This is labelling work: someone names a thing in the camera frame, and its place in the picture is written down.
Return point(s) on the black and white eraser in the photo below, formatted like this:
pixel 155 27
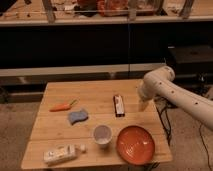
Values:
pixel 119 106

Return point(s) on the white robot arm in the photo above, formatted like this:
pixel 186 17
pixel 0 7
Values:
pixel 160 82

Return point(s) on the white paper cup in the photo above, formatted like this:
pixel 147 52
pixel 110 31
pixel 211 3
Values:
pixel 102 135

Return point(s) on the orange toy carrot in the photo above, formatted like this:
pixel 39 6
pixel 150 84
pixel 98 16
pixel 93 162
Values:
pixel 63 107

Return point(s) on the orange ribbed plate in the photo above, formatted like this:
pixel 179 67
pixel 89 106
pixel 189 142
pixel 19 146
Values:
pixel 135 145

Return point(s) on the white plastic bottle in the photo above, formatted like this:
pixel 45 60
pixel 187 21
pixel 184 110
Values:
pixel 63 153

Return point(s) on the black box on right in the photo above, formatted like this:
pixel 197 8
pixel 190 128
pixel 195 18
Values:
pixel 191 59

